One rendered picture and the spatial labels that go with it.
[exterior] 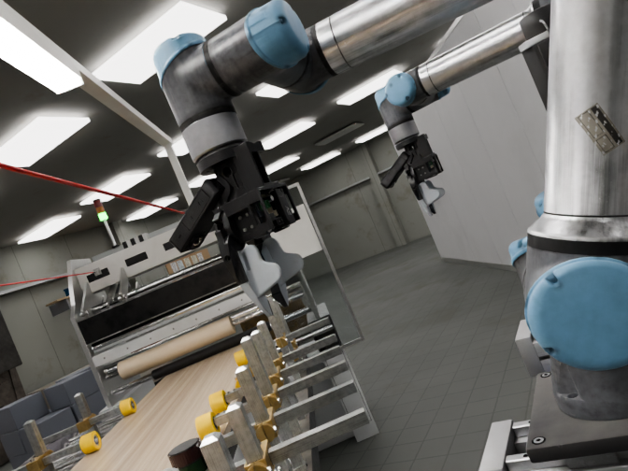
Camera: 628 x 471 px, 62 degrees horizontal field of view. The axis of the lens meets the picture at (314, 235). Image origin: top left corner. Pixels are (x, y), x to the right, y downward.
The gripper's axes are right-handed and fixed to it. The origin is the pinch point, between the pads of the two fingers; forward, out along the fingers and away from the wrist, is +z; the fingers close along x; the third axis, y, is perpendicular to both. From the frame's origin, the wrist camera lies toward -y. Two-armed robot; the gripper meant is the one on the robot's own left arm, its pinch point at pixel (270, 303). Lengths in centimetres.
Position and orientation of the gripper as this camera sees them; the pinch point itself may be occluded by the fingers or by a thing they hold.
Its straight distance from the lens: 68.5
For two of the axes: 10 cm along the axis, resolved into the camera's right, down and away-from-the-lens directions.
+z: 3.9, 9.2, 0.0
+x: 4.4, -1.8, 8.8
